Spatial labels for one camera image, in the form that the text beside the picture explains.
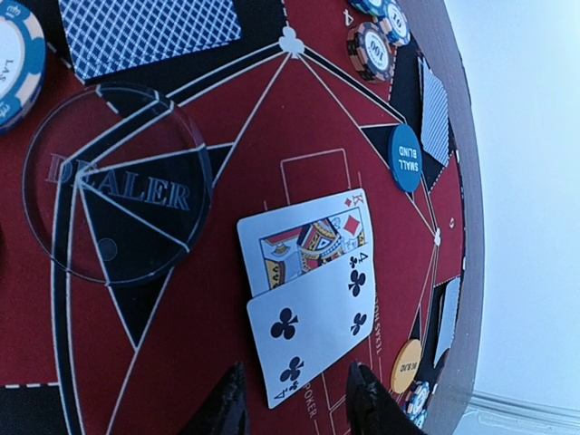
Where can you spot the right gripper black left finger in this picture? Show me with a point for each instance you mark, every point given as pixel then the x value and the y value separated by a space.
pixel 225 410

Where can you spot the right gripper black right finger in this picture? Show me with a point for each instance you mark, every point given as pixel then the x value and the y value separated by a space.
pixel 370 409

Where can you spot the blue ten chips sector eight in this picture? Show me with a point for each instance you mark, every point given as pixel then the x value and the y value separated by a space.
pixel 415 406

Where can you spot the orange big blind button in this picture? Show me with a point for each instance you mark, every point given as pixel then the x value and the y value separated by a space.
pixel 406 365

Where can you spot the four of clubs card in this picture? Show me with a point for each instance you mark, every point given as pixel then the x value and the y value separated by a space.
pixel 304 327

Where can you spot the king of diamonds card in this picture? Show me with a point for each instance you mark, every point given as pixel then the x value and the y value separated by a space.
pixel 283 244

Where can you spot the clear acrylic dealer button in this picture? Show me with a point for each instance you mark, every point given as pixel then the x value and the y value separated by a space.
pixel 117 184

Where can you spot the blue small blind button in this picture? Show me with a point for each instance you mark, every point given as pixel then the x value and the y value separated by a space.
pixel 405 158

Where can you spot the dealt card sector five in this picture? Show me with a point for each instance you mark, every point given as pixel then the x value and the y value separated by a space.
pixel 434 134

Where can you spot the brown hundred chips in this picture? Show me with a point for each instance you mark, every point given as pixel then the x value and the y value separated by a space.
pixel 369 53

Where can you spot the single blue ten chip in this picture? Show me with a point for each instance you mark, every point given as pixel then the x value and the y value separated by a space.
pixel 394 25

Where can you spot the dealt card sector three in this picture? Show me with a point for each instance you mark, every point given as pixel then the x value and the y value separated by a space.
pixel 110 36

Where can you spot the green fifty chips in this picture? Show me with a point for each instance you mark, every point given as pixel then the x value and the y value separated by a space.
pixel 377 8

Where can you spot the dealt card sector seven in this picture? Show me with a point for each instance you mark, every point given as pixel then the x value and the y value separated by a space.
pixel 448 316

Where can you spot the round red black poker mat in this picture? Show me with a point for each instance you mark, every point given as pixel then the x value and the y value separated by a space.
pixel 286 119

